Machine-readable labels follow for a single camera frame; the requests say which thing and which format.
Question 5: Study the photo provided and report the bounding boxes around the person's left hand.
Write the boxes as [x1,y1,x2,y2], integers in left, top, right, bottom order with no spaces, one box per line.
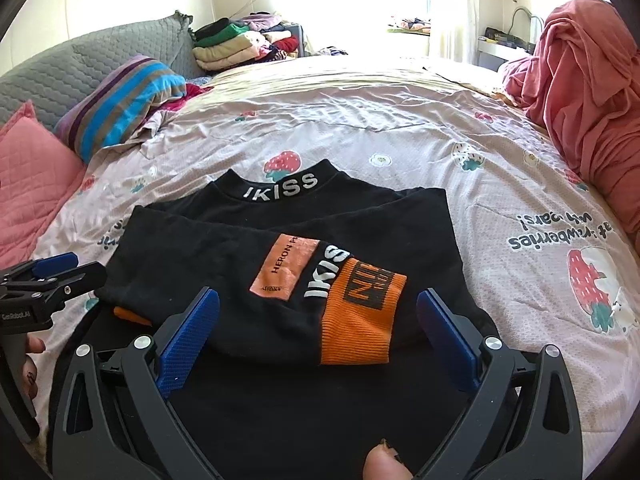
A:
[22,337,47,402]

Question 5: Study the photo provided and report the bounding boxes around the black sweater with orange cuffs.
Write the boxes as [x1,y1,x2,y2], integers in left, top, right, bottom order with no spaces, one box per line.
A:
[52,159,501,480]

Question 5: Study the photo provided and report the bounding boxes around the grey metal tube frame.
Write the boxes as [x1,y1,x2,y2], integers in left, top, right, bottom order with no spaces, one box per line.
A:
[510,6,546,53]

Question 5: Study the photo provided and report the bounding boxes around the folded patterned cloth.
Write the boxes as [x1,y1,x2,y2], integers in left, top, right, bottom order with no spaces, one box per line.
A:
[387,17,432,36]

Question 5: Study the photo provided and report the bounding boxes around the pink strawberry print bedsheet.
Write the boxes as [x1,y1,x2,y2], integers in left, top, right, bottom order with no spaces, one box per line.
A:
[30,52,640,480]

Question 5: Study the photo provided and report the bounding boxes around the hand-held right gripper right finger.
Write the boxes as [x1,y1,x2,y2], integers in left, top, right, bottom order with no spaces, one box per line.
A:
[416,289,583,480]

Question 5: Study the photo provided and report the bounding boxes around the salmon pink duvet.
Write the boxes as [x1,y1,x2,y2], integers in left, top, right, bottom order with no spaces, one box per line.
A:
[500,0,640,251]

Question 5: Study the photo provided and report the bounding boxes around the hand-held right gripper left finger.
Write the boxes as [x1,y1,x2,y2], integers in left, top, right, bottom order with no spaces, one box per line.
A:
[52,287,222,480]

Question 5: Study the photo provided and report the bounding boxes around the purple and blue striped pillow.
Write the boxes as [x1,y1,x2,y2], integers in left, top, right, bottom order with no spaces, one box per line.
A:
[54,56,188,163]

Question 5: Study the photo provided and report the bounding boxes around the grey quilted headboard cushion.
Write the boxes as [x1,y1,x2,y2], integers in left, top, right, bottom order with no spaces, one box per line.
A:
[0,10,195,131]

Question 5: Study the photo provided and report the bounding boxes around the white side table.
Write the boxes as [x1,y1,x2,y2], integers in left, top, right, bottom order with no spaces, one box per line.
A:
[477,27,533,72]

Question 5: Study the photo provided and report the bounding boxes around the person's right hand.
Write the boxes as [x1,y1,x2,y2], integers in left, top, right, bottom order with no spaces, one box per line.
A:
[362,439,414,480]

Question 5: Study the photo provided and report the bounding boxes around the pink quilted pillow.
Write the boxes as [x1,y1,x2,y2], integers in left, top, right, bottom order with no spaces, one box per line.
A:
[0,100,87,268]

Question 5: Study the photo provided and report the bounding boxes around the dark grey storage box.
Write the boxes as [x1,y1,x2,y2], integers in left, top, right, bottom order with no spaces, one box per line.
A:
[287,22,307,58]

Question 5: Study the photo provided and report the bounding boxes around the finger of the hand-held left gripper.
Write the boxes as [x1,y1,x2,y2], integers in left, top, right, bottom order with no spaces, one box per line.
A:
[0,253,80,286]
[27,261,109,306]

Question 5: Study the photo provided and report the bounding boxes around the pile of folded clothes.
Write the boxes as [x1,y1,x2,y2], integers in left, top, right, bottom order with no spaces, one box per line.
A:
[192,12,296,73]

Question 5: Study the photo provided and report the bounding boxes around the red patterned cloth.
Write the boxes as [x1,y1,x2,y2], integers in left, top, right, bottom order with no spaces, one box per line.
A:
[160,77,212,113]

